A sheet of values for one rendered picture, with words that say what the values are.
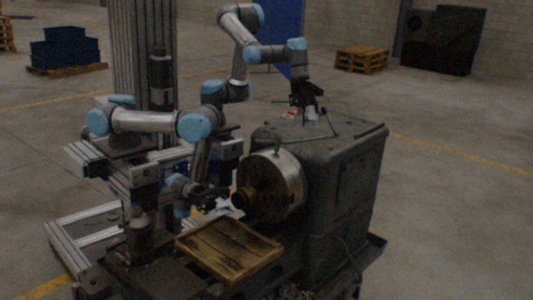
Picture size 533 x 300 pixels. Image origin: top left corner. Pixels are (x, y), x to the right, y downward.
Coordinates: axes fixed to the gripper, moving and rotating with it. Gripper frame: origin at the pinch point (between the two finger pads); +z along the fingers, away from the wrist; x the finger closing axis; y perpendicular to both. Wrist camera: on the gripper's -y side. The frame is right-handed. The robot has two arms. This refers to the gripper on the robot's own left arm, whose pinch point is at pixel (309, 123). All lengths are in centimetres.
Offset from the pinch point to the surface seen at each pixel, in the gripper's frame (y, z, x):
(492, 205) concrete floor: -273, 141, -1
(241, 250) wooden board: 35, 45, -15
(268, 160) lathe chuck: 18.6, 11.2, -8.7
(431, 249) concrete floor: -158, 137, -16
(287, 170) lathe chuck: 14.9, 16.0, -2.4
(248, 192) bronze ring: 29.0, 22.0, -12.3
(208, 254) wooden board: 47, 43, -22
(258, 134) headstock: 1.5, 5.1, -29.2
